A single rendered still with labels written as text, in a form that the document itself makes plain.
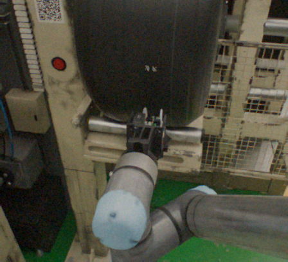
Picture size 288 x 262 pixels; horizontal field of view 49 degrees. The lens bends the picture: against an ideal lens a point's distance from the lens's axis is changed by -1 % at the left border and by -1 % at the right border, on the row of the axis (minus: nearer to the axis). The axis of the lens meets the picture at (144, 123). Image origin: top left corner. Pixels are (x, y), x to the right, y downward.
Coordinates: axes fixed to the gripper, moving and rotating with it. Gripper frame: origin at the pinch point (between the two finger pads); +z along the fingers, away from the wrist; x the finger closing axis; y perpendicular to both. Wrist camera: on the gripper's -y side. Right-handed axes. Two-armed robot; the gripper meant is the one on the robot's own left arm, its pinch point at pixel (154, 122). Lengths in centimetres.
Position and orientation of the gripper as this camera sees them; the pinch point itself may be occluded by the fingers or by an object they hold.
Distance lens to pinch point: 74.8
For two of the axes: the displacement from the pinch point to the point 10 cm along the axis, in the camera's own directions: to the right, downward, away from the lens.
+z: 1.9, -5.0, 8.5
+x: -9.8, -1.1, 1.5
